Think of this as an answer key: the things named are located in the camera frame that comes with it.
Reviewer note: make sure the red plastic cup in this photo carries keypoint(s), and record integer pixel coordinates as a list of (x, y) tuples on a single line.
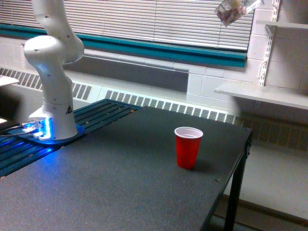
[(188, 141)]

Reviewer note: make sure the teal window sill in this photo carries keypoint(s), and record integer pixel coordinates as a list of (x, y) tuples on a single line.
[(144, 47)]

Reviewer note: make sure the window blinds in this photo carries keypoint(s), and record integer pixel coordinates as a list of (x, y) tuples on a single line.
[(189, 23)]

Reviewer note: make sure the blue slotted mounting plate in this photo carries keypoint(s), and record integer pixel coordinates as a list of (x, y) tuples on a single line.
[(17, 152)]

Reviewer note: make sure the upper white wall shelf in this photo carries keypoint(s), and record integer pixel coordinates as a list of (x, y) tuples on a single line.
[(284, 25)]

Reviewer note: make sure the white shelf bracket rail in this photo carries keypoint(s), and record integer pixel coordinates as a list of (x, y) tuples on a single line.
[(263, 68)]

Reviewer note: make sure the white baseboard radiator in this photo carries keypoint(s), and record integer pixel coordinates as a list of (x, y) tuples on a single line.
[(89, 93)]

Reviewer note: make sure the white wall shelf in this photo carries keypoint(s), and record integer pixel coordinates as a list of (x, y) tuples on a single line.
[(284, 25), (279, 96)]

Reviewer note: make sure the lower white wall shelf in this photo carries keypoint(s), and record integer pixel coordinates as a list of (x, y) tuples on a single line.
[(279, 96)]

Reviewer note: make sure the black table leg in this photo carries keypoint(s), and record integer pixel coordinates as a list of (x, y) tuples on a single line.
[(236, 184)]

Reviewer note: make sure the clear cup with candies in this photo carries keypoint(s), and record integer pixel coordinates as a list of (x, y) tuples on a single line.
[(230, 11)]

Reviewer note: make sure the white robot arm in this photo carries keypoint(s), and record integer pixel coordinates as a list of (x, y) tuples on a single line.
[(56, 112)]

